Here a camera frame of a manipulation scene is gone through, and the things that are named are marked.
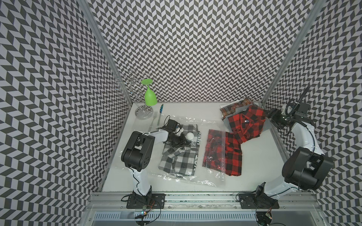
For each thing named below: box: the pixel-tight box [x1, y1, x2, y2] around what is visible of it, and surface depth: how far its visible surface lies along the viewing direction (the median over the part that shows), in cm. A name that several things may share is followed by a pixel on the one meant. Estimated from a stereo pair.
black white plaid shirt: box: [158, 123, 202, 176], surface depth 89 cm
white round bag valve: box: [185, 132, 195, 141], surface depth 96 cm
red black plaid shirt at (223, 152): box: [202, 129, 243, 177], surface depth 88 cm
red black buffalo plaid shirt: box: [227, 105, 266, 144], surface depth 94 cm
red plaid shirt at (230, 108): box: [219, 97, 254, 120], surface depth 113 cm
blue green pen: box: [157, 104, 164, 126], surface depth 115 cm
